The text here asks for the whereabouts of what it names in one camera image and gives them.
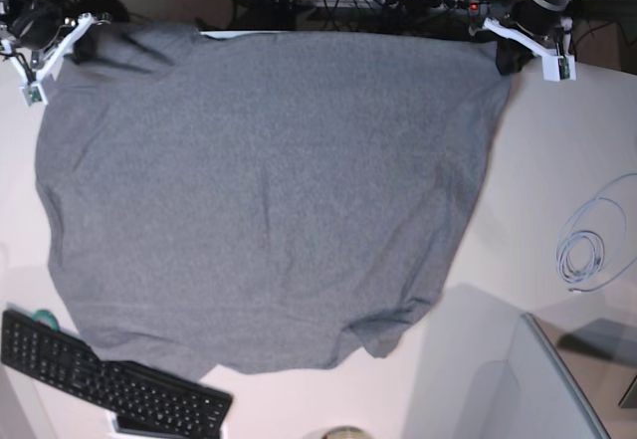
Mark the black computer keyboard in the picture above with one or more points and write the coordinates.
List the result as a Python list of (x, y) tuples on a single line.
[(144, 395)]

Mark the grey t-shirt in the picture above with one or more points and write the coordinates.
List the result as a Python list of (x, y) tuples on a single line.
[(267, 202)]

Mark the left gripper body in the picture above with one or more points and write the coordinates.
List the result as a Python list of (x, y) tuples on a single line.
[(540, 19)]

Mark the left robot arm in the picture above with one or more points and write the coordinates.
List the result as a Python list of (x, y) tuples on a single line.
[(535, 29)]

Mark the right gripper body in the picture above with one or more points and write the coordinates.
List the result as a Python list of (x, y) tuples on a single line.
[(34, 26)]

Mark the green tape roll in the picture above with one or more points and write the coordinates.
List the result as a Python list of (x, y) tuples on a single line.
[(46, 318)]

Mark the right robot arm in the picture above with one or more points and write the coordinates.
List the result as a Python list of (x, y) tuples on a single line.
[(66, 4)]

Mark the round tan object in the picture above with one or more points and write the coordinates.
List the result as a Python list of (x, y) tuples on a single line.
[(345, 432)]

